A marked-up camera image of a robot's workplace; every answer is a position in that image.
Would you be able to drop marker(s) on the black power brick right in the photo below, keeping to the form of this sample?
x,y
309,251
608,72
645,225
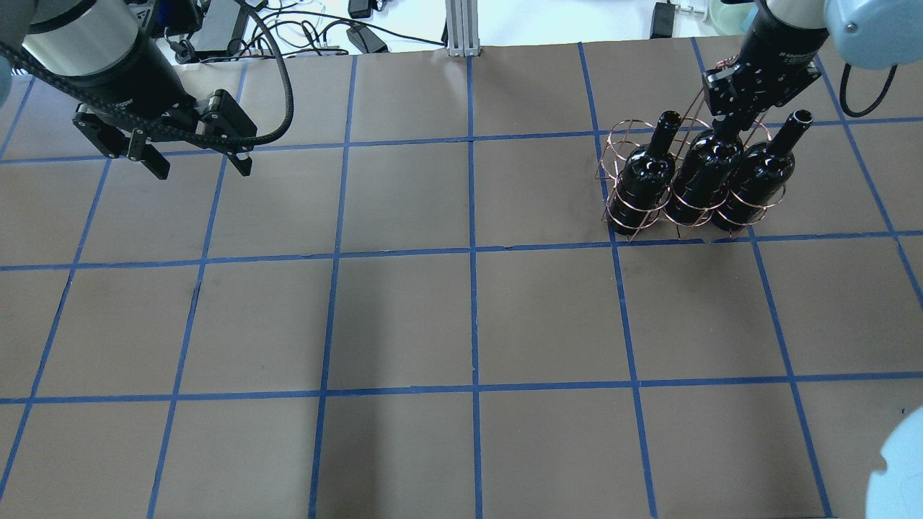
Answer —
x,y
662,20

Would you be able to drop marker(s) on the black power adapter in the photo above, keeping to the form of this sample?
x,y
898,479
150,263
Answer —
x,y
365,40

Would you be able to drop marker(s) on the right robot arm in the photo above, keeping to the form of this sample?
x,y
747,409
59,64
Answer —
x,y
866,34

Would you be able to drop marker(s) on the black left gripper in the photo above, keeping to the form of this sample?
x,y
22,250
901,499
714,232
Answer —
x,y
138,78

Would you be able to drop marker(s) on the light blue robot base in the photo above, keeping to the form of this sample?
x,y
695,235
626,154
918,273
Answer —
x,y
896,491

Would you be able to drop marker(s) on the aluminium profile post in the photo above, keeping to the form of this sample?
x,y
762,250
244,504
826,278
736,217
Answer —
x,y
463,39

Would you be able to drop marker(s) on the dark wine bottle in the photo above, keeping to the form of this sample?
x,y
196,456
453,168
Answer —
x,y
764,170
644,178
699,186

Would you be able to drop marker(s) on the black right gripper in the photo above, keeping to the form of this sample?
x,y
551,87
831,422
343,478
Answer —
x,y
777,45

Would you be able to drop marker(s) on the copper wire wine basket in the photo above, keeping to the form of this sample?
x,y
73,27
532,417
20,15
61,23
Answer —
x,y
628,134

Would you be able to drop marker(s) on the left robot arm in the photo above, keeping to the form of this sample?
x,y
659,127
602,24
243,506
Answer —
x,y
101,49

